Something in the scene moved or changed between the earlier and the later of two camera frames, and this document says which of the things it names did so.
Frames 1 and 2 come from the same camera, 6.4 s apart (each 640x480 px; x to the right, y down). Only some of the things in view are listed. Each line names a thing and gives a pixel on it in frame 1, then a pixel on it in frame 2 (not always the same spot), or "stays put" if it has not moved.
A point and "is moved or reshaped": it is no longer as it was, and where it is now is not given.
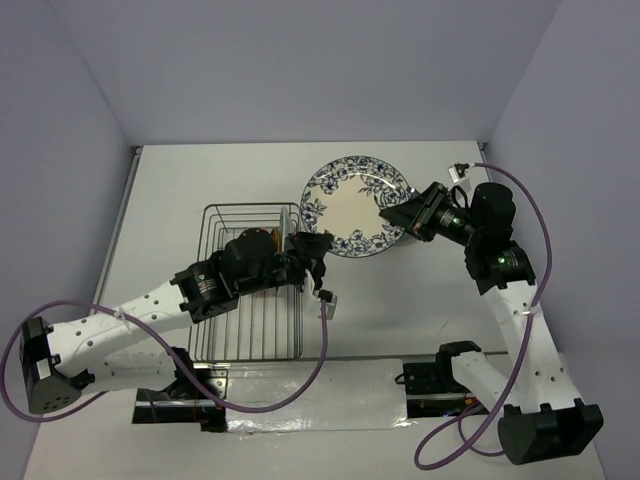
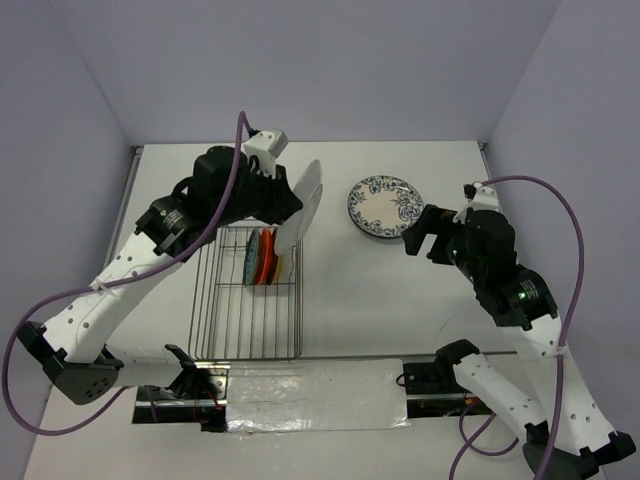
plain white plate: [286, 227] is moved or reshaped
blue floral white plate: [344, 197] is moved or reshaped
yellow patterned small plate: [276, 234] is moved or reshaped
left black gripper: [309, 246] → [282, 200]
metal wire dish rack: [263, 324] stays put
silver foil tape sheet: [350, 394] stays put
